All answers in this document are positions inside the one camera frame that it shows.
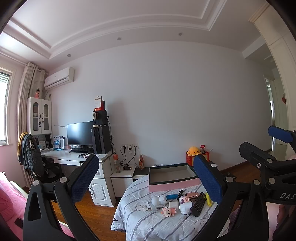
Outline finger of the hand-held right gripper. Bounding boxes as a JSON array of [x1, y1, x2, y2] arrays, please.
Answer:
[[239, 142, 296, 186], [268, 125, 296, 154]]

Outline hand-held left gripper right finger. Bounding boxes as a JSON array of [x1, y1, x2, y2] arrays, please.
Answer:
[[193, 154, 270, 241]]

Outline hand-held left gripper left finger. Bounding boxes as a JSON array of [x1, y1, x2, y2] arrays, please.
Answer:
[[23, 153, 100, 241]]

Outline black remote control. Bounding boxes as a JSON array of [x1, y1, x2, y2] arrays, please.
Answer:
[[190, 192, 207, 217]]

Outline pink storage box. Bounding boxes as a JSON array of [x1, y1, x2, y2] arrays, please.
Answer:
[[148, 163, 200, 192]]

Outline white plug adapter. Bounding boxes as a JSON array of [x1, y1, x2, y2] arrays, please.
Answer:
[[179, 203, 195, 219]]

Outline pink building block toy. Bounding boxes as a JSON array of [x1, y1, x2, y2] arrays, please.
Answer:
[[161, 207, 177, 217]]

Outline white figure toy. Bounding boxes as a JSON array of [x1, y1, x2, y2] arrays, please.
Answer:
[[151, 195, 168, 208]]

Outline white door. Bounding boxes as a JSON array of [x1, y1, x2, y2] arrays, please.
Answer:
[[265, 77, 288, 160]]

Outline red printed box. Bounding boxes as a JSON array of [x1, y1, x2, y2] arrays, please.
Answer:
[[186, 151, 210, 166]]

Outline pink pillow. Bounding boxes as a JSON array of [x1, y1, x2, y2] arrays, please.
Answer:
[[228, 202, 296, 241]]

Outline white desk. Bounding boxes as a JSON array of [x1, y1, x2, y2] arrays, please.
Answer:
[[40, 148, 116, 207]]

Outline black office chair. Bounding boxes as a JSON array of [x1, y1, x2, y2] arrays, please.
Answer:
[[20, 132, 65, 187]]

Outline bottle with orange cap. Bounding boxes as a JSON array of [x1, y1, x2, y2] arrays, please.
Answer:
[[113, 153, 122, 173]]

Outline white nightstand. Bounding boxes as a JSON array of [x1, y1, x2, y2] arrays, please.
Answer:
[[110, 164, 137, 198]]

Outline black computer tower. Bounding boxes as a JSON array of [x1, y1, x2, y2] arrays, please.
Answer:
[[92, 125, 112, 155]]

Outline blue white carton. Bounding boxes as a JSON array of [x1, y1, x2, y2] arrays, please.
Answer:
[[53, 136, 65, 150]]

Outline black computer monitor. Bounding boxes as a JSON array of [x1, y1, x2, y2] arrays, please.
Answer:
[[67, 121, 95, 149]]

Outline row of books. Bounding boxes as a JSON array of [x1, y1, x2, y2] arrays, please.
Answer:
[[38, 134, 53, 151]]

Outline black low cabinet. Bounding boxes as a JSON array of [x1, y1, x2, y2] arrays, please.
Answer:
[[133, 159, 219, 186]]

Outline grey jacket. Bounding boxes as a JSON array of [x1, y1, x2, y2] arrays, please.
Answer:
[[18, 132, 45, 175]]

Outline black speaker box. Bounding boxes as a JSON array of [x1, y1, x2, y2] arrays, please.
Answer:
[[92, 111, 108, 126]]

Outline red desk calendar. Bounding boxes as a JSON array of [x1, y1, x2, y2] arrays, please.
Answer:
[[94, 95, 106, 112]]

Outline white wardrobe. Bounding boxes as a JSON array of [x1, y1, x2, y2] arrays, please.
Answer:
[[248, 2, 296, 163]]

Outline white glass-door cabinet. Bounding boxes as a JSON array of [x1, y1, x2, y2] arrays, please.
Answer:
[[26, 97, 53, 136]]

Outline pink bedding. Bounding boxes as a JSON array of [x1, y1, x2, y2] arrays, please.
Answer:
[[0, 172, 77, 241]]

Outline beige curtain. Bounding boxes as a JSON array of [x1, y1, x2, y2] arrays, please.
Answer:
[[17, 62, 46, 188]]

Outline white air conditioner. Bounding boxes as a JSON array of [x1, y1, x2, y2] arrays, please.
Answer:
[[44, 67, 75, 91]]

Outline window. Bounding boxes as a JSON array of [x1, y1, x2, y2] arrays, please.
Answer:
[[0, 67, 13, 146]]

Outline black cables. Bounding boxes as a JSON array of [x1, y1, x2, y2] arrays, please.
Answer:
[[119, 146, 137, 166]]

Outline white wall sockets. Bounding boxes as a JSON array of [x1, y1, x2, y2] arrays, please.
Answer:
[[120, 143, 139, 151]]

